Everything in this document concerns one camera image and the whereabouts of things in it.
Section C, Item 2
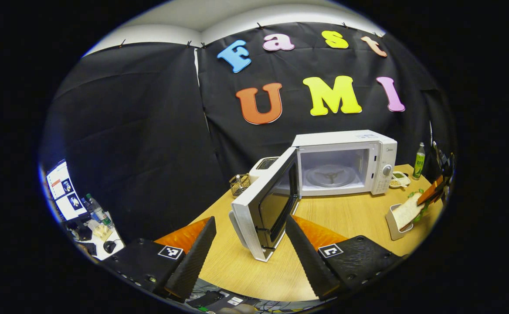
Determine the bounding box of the green label drink bottle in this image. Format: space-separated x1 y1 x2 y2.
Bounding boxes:
412 142 426 180

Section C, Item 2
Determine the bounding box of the sandwich with lettuce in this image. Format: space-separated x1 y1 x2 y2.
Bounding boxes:
392 188 429 232

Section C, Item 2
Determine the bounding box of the white divided plate with beans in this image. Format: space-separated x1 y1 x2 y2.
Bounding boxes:
389 171 411 189

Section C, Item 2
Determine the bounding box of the clear water bottle green label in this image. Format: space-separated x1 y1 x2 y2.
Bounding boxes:
85 193 112 228

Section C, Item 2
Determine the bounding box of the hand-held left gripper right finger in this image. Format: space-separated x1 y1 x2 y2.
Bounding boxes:
285 214 405 301

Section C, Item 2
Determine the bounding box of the white desk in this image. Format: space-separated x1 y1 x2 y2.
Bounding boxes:
63 212 126 261

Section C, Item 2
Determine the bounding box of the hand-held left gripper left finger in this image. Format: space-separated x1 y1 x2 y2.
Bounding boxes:
102 216 217 301

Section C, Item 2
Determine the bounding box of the black power strip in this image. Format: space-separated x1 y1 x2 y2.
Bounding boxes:
187 290 225 308

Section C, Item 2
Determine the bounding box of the wire mesh basket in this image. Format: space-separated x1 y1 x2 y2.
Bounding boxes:
229 174 251 199

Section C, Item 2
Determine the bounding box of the computer monitor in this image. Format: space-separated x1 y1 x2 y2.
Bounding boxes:
45 159 88 222

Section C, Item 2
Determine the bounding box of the white microwave oven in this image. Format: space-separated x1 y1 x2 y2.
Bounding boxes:
229 130 398 263

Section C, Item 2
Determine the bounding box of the small white tray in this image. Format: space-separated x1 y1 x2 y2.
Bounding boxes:
385 204 414 241

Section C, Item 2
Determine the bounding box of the white toaster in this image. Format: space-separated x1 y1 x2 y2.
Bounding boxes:
249 157 280 184

